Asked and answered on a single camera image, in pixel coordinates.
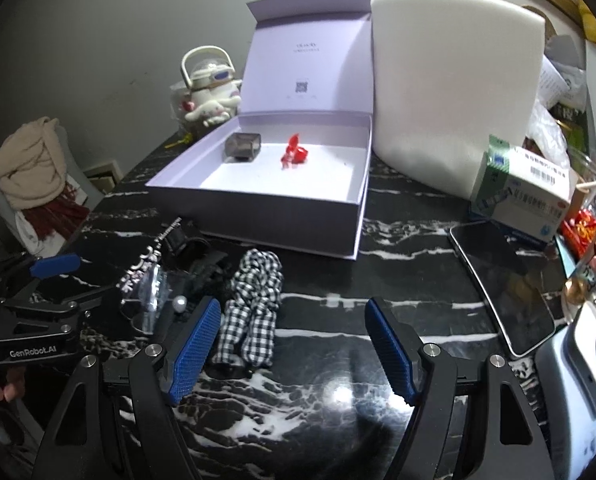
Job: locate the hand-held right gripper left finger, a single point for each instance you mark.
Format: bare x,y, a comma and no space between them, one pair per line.
193,352

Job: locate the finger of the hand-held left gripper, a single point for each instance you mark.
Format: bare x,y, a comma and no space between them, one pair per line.
55,265
53,307

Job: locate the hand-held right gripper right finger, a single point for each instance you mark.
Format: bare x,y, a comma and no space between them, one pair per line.
392,355

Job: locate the clear acrylic stand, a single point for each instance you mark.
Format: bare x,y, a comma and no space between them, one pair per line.
148,292

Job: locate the black white checkered scrunchie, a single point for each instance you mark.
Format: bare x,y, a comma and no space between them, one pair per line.
253,305

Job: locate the black hair clip with pearl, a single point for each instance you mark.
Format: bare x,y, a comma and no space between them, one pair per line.
203,265

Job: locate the lavender gift box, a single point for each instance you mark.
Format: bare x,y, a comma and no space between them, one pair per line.
303,60

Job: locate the red plaid scarf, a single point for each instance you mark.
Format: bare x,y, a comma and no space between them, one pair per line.
53,215

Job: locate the grey chair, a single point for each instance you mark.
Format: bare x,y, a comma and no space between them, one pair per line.
75,170

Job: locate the cream wooden drawer box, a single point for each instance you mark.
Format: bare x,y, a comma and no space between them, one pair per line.
100,175

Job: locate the beige cloth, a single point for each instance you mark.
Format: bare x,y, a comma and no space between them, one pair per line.
25,165

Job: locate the black smartphone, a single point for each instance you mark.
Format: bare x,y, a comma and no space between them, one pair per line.
507,290

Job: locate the small yellow toy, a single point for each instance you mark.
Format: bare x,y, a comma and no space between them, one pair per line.
180,141

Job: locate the white electronic device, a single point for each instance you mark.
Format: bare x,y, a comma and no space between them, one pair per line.
587,360

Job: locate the clear plastic cup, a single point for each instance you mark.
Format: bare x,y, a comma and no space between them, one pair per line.
178,102

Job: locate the green white medicine box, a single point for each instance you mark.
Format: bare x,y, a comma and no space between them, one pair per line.
522,195

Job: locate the small grey box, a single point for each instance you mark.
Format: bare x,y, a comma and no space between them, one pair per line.
243,147

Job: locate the red hair clip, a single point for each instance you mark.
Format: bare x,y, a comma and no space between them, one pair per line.
295,152

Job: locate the white plush toy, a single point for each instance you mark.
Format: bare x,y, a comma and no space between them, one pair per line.
213,102

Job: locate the red snack packet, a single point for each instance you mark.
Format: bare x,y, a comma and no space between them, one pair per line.
580,225

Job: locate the white plastic bag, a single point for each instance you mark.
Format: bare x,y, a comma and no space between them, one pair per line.
545,130

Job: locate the white foam block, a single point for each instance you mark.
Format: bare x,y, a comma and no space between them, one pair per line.
452,85

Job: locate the green packaging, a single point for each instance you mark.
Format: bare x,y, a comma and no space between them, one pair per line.
572,127

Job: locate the white paper sheets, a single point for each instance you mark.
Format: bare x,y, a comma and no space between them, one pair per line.
560,75

